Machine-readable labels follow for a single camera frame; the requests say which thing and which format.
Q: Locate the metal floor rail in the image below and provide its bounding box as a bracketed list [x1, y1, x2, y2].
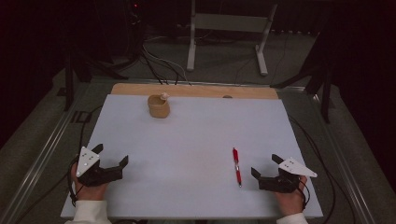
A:
[307, 90, 379, 224]
[0, 105, 78, 224]

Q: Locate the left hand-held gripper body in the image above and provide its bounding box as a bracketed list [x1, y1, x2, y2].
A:
[76, 146, 124, 188]

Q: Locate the wooden pen holder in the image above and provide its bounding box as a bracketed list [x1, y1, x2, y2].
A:
[147, 93, 172, 119]

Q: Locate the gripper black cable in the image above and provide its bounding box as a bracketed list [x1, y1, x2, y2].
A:
[288, 115, 358, 224]
[13, 105, 104, 224]

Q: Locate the red pen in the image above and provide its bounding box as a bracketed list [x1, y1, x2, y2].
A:
[232, 147, 243, 189]

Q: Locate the person's left hand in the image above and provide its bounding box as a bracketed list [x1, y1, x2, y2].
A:
[70, 162, 109, 202]

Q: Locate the white table mat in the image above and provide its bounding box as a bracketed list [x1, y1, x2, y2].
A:
[60, 93, 324, 220]

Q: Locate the white metal stand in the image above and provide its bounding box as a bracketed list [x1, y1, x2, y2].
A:
[186, 0, 278, 77]

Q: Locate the black metal stand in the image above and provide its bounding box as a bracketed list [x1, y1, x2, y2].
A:
[270, 27, 333, 125]
[63, 40, 129, 112]

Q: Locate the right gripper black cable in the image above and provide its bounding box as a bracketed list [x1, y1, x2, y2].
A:
[288, 115, 358, 224]

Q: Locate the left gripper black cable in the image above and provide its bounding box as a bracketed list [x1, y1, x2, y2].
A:
[13, 105, 104, 224]

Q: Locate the bundle of floor cables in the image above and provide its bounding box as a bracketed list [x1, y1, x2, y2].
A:
[136, 34, 192, 87]

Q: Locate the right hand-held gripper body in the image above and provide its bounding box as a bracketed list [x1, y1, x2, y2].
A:
[258, 156, 318, 194]

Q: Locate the person's right hand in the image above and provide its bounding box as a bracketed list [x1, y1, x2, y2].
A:
[273, 175, 308, 217]

